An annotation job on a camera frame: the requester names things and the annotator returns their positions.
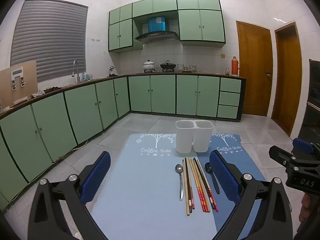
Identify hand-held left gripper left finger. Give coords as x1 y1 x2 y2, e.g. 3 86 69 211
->
27 151 112 240

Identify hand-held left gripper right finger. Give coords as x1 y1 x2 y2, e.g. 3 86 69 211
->
209 150 293 240

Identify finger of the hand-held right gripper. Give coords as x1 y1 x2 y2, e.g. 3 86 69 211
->
292 138 320 154
269 145 297 167

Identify black spoon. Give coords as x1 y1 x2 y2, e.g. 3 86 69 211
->
204 162 220 195

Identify black chopstick red end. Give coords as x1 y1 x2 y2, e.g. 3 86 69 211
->
194 157 216 210
196 157 219 211

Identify wooden chopstick orange red end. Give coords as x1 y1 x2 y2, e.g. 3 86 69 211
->
188 158 203 211
192 158 211 212
190 158 207 212

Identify dark brown chopstick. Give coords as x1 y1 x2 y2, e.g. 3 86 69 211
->
185 157 192 213
186 156 195 209

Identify metal spoon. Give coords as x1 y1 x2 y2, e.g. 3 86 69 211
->
175 164 185 201

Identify white two-compartment utensil holder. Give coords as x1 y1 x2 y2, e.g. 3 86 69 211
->
175 120 214 153

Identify person's right hand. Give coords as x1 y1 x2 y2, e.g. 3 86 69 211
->
299 194 312 224

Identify black oven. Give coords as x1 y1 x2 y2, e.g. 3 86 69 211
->
299 59 320 145

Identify light blue printed mat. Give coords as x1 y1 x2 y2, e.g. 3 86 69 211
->
91 133 218 240

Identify green drawer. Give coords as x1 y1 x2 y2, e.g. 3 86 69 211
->
220 77 242 93
217 105 238 119
219 92 240 107

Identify wooden door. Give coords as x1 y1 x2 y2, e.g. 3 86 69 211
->
271 22 302 137
236 21 273 117

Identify orange thermos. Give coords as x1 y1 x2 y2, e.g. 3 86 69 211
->
231 56 240 76

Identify dark cloth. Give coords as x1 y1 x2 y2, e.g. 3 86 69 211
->
30 86 62 98

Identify green base cabinets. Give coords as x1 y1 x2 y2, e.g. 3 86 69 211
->
0 74 247 208

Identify metal sink faucet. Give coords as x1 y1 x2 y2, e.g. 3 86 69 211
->
72 60 81 83

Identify cardboard board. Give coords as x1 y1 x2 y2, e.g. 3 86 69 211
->
0 60 38 108

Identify black wok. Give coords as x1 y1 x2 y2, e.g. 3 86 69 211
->
160 60 177 72

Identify white cooking pot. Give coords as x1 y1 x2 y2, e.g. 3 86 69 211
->
143 60 155 73

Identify grey window blind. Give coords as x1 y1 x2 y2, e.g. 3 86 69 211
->
10 0 89 83

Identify black range hood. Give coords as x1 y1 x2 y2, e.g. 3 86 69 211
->
135 31 179 43

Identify white plastic bracket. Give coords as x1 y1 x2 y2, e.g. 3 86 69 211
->
10 67 25 90

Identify green wall cabinets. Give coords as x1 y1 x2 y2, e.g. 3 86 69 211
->
108 0 226 53

